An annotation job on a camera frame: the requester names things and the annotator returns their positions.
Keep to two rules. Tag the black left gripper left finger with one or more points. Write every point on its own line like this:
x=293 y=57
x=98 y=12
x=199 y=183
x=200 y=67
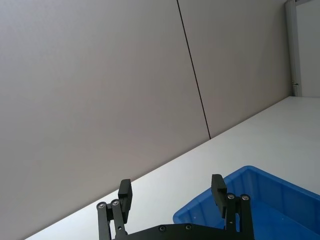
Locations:
x=119 y=212

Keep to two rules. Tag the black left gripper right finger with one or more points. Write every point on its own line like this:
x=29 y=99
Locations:
x=233 y=210

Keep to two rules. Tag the blue plastic bin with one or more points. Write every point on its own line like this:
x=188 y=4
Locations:
x=272 y=207

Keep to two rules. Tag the pale grey door frame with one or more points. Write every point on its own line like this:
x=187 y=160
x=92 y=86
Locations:
x=293 y=47

